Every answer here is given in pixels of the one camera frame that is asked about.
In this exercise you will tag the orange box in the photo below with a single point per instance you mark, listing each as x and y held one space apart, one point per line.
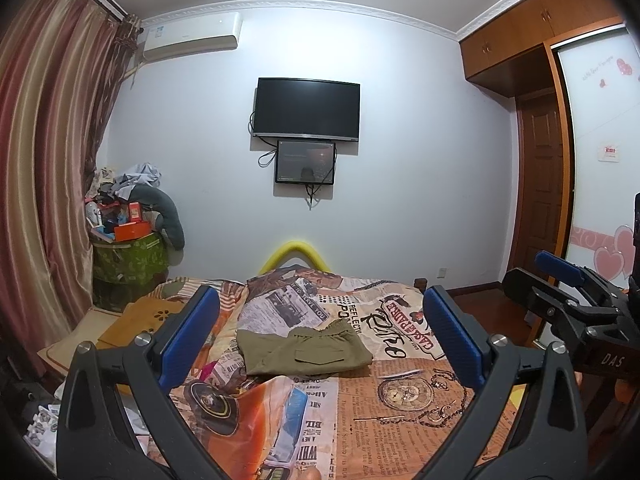
132 231

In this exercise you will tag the wooden door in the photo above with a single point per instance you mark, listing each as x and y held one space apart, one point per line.
542 185

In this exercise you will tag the black wall television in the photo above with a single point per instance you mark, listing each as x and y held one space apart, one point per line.
306 107

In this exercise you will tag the wooden lap tray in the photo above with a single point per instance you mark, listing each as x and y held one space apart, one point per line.
135 317

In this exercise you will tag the yellow foam tube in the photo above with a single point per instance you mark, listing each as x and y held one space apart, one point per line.
292 246

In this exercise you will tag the small red box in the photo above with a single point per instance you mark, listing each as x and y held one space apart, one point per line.
135 211

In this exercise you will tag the scattered white papers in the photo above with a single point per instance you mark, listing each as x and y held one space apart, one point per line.
45 420

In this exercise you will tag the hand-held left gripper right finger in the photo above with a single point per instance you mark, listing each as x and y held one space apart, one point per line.
452 330

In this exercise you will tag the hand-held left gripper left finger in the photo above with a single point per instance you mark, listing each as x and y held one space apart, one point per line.
190 330

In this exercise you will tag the wooden overhead cabinet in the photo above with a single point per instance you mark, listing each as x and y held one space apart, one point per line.
525 30

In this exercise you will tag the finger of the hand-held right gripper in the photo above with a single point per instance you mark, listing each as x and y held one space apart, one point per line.
540 297
560 266

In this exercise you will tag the wooden bed post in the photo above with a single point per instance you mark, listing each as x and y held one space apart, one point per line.
421 282

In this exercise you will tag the striped pink curtain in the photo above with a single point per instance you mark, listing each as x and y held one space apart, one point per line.
50 160

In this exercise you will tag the khaki pants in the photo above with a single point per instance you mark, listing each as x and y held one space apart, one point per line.
310 352

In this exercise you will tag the white air conditioner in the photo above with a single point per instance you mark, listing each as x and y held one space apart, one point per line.
192 35

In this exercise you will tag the green storage box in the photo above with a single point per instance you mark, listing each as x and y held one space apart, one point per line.
130 260

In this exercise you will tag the white wardrobe sliding door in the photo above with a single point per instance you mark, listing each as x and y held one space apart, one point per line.
600 110

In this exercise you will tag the pile of clothes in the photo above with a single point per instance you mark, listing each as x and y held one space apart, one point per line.
132 177

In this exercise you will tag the printed blanket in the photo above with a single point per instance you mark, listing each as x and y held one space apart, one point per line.
375 410

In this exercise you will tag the small black wall monitor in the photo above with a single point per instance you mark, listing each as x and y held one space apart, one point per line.
305 161

